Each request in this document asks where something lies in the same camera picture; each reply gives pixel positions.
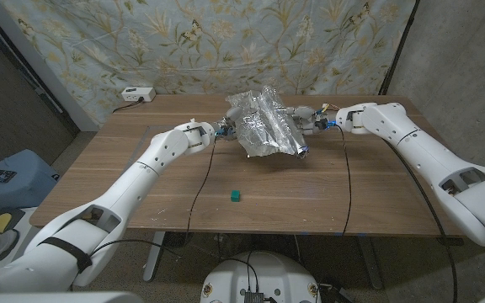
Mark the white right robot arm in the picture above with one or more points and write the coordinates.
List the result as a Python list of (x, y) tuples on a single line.
[(394, 126)]

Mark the floral printed backdrop cloth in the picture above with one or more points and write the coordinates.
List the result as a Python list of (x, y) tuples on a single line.
[(183, 42)]

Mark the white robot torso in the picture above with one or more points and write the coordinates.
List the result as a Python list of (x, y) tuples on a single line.
[(261, 273)]

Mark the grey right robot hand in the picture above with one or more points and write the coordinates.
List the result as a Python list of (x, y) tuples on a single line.
[(314, 120)]

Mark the grey tape strip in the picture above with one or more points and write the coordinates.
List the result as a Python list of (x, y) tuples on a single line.
[(141, 139), (162, 125)]

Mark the grey table leg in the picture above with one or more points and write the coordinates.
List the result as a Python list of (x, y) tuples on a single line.
[(371, 263), (155, 256)]

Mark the small green block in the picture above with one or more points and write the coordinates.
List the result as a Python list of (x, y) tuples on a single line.
[(235, 196)]

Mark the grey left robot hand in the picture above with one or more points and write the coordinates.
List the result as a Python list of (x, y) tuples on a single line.
[(232, 124)]

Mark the black backdrop pole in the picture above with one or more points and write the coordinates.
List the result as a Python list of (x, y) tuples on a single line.
[(398, 46)]

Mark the black perforated panel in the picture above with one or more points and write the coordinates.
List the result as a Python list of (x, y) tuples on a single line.
[(11, 109)]

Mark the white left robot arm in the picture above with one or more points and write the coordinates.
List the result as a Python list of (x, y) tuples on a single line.
[(150, 164)]

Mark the white power strip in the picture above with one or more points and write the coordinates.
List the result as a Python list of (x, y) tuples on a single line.
[(138, 94)]

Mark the crinkled aluminum foil sheet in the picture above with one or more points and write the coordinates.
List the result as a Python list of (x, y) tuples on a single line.
[(268, 126)]

